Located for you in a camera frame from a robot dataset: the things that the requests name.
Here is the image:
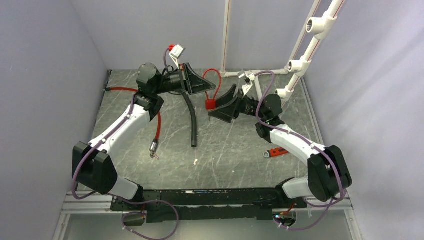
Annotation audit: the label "red handled wrench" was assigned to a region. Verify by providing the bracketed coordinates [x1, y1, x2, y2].
[262, 147, 289, 158]

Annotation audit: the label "small silver keys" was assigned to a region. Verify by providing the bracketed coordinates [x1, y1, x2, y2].
[150, 151, 160, 160]

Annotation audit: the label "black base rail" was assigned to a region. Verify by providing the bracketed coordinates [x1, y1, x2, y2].
[110, 187, 307, 223]

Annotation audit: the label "red cable bike lock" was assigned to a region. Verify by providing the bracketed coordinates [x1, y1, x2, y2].
[103, 86, 163, 154]

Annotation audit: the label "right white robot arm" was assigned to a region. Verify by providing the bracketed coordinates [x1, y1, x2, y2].
[208, 85, 353, 208]

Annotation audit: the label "white pvc pipe frame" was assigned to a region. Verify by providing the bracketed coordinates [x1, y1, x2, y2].
[218, 0, 345, 99]

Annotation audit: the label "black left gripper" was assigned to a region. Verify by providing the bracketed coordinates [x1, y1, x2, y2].
[154, 63, 216, 96]

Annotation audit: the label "black corrugated hose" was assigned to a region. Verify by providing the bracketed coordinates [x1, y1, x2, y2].
[182, 92, 199, 148]

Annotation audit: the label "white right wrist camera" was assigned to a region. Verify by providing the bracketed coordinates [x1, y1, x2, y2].
[237, 71, 256, 97]

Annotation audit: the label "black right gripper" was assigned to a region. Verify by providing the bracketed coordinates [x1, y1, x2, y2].
[208, 84, 266, 124]

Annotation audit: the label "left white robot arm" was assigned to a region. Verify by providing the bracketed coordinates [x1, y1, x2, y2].
[71, 63, 216, 210]

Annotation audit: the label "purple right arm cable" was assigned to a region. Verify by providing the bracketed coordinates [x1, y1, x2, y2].
[253, 70, 348, 232]

